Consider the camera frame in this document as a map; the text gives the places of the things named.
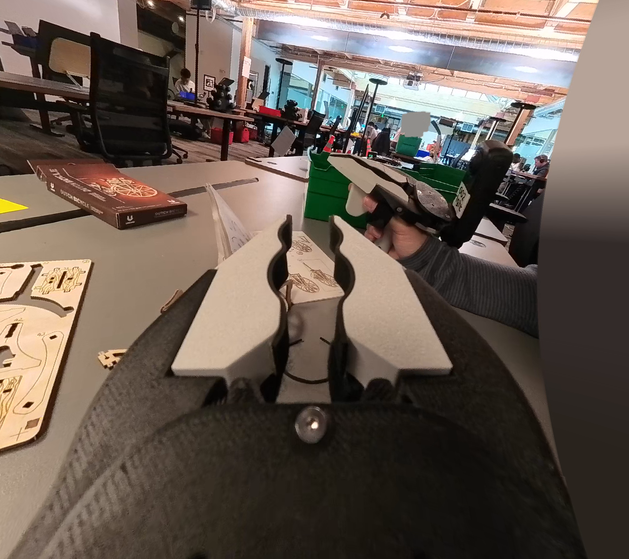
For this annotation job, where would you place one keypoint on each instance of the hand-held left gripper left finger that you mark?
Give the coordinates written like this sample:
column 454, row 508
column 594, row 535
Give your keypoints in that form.
column 231, row 318

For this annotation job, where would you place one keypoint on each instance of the instruction booklet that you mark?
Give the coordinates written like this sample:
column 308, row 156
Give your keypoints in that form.
column 314, row 269

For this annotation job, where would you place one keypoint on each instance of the black rubber band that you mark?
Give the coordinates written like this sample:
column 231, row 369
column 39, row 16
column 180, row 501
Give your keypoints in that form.
column 307, row 379

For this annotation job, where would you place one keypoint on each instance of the wooden desk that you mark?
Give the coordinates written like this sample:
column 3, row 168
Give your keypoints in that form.
column 29, row 85
column 211, row 112

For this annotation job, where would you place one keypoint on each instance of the yellow paper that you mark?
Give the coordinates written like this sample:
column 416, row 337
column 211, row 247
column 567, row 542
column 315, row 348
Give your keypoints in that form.
column 11, row 205

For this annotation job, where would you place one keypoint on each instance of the black office chair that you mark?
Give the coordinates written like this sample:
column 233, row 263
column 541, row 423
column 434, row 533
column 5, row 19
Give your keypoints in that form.
column 127, row 97

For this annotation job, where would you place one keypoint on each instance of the brown model kit box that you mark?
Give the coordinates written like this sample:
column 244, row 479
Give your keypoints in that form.
column 108, row 195

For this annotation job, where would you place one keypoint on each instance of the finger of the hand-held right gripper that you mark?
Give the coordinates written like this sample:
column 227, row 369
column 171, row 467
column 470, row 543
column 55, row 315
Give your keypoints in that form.
column 358, row 171

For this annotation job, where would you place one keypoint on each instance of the ceiling projector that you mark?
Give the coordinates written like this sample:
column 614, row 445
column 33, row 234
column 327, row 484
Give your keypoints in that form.
column 413, row 80

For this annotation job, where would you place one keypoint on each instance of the green plastic bin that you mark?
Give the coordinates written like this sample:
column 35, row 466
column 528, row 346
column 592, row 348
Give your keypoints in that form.
column 437, row 176
column 334, row 195
column 409, row 146

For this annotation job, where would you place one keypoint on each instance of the person's right forearm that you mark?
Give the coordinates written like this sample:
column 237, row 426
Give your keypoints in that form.
column 471, row 274

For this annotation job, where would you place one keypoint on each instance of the large wooden parts sheet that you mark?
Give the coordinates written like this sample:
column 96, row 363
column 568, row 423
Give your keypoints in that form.
column 29, row 348

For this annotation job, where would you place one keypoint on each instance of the grey tilted panel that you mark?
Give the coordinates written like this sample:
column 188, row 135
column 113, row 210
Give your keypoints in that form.
column 284, row 141

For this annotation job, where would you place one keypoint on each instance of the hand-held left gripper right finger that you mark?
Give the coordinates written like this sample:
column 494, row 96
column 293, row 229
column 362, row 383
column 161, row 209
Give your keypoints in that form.
column 388, row 318

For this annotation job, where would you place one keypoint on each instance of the wooden board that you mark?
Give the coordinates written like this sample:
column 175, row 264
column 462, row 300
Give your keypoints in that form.
column 280, row 168

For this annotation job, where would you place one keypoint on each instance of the small wooden part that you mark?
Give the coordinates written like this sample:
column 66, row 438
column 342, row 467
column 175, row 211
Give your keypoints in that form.
column 112, row 358
column 171, row 302

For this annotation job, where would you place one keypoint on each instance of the black knobbly object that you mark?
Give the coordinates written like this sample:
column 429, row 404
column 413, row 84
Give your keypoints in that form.
column 221, row 98

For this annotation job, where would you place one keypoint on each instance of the red box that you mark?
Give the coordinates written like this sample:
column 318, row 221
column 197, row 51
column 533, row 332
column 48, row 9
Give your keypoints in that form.
column 270, row 111

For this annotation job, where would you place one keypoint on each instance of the person's right hand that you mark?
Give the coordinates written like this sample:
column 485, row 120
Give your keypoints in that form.
column 408, row 239

